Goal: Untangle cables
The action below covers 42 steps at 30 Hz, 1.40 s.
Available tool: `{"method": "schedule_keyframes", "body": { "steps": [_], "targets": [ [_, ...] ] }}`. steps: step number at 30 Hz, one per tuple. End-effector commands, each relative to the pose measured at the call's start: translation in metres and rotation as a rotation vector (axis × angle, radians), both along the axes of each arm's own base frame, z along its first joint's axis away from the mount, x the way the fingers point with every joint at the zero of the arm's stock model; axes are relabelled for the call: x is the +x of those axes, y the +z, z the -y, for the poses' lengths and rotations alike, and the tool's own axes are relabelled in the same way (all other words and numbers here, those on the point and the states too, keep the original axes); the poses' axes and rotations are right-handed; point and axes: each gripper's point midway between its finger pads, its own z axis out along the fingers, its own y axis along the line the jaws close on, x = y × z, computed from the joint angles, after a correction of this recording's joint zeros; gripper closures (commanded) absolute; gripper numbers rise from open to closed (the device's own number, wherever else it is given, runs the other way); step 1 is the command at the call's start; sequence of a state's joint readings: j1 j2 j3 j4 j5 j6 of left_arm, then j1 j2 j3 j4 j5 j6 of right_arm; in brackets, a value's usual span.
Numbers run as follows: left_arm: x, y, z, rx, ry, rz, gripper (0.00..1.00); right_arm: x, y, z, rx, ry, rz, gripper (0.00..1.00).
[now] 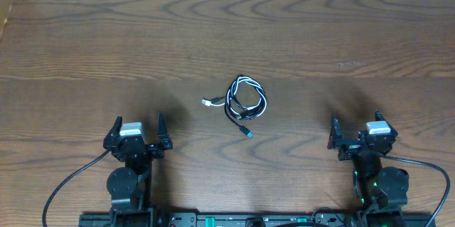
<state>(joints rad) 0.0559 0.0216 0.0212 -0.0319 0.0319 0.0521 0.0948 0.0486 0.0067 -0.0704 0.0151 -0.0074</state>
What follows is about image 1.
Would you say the white USB cable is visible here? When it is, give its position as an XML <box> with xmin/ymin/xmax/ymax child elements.
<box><xmin>200</xmin><ymin>76</ymin><xmax>268</xmax><ymax>120</ymax></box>

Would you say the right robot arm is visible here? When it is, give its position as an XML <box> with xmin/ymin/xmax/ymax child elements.
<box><xmin>328</xmin><ymin>110</ymin><xmax>409</xmax><ymax>226</ymax></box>

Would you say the left camera cable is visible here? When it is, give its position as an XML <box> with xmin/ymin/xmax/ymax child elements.
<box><xmin>41</xmin><ymin>148</ymin><xmax>113</xmax><ymax>227</ymax></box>

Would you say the camera cable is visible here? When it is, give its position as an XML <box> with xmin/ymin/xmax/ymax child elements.
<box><xmin>376</xmin><ymin>152</ymin><xmax>451</xmax><ymax>227</ymax></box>
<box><xmin>41</xmin><ymin>148</ymin><xmax>113</xmax><ymax>227</ymax></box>

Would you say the black USB cable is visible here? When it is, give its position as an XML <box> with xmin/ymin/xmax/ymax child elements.
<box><xmin>208</xmin><ymin>74</ymin><xmax>267</xmax><ymax>139</ymax></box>

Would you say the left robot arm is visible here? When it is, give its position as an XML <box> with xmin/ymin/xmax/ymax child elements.
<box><xmin>103</xmin><ymin>113</ymin><xmax>173</xmax><ymax>214</ymax></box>

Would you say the right camera cable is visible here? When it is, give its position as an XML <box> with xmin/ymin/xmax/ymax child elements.
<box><xmin>376</xmin><ymin>152</ymin><xmax>451</xmax><ymax>227</ymax></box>

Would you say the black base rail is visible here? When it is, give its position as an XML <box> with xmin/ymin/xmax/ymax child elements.
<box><xmin>77</xmin><ymin>211</ymin><xmax>437</xmax><ymax>227</ymax></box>

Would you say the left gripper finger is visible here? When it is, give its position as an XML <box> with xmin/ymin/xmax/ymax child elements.
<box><xmin>157</xmin><ymin>112</ymin><xmax>170</xmax><ymax>144</ymax></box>
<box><xmin>105</xmin><ymin>116</ymin><xmax>122</xmax><ymax>144</ymax></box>

